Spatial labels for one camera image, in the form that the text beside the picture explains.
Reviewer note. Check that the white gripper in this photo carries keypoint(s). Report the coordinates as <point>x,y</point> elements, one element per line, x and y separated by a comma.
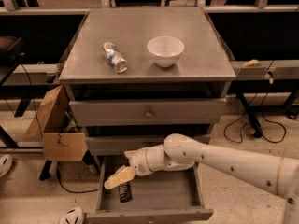
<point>139,161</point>

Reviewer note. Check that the black rxbar chocolate bar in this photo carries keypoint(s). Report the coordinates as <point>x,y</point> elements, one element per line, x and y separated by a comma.
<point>125,192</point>

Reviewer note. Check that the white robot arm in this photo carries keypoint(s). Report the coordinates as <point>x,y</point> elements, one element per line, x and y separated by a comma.
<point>276,175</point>

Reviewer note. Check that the grey middle drawer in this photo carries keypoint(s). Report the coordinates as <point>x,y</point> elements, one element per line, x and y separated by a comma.
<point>116,145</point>

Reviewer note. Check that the grey drawer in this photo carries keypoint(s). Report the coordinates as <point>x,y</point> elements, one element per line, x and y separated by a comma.
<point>147,112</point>
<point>160,198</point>
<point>116,145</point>

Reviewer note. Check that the grey bottom drawer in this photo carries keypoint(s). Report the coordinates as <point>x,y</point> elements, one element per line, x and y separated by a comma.
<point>160,198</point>

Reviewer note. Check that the grey top drawer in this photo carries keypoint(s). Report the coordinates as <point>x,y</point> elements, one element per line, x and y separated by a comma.
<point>147,112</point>

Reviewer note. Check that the grey drawer cabinet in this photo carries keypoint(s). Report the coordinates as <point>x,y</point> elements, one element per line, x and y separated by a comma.
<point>202,72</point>

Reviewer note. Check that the brown cardboard box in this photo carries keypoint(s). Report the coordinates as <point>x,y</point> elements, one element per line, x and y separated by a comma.
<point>50,124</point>

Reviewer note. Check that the clear plastic water bottle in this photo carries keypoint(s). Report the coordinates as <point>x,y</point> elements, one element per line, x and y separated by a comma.
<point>114,57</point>

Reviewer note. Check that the white ceramic bowl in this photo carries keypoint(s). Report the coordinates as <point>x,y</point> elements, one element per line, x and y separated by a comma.
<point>165,50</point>

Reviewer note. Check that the small foam piece on rail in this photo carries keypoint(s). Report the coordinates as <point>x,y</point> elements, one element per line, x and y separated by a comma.
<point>252,62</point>

